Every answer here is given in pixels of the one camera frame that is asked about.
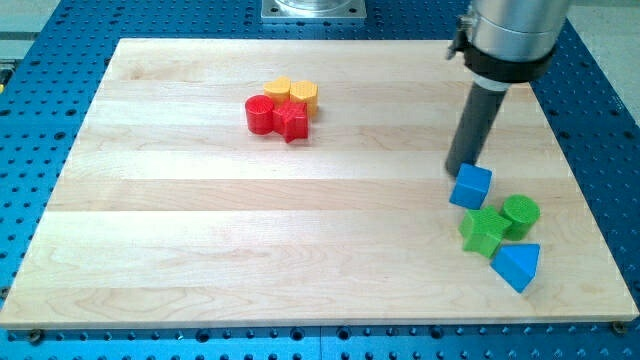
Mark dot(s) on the red star block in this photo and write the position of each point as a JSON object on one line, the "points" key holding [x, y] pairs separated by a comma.
{"points": [[291, 121]]}

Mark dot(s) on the light wooden board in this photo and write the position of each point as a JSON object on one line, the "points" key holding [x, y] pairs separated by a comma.
{"points": [[169, 212]]}

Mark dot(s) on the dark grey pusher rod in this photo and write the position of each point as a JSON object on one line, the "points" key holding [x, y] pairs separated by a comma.
{"points": [[482, 105]]}

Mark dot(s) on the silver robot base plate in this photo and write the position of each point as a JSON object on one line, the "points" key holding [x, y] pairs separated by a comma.
{"points": [[313, 9]]}

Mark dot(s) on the blue triangle block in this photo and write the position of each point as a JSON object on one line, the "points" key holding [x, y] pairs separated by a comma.
{"points": [[517, 264]]}

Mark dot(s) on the green star block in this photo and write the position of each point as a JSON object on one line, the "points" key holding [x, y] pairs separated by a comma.
{"points": [[482, 231]]}

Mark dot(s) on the yellow hexagon block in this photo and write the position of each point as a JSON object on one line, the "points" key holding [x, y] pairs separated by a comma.
{"points": [[306, 92]]}

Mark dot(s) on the red cylinder block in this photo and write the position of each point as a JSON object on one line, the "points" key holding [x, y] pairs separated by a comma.
{"points": [[259, 114]]}

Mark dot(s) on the blue perforated metal plate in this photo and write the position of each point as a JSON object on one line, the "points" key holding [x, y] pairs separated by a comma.
{"points": [[59, 51]]}

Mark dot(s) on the green cylinder block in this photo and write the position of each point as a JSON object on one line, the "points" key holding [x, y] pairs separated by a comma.
{"points": [[523, 212]]}

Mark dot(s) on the blue cube block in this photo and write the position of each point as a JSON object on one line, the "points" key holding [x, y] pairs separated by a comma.
{"points": [[471, 187]]}

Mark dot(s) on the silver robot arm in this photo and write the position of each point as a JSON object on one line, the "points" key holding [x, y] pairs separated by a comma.
{"points": [[505, 42]]}

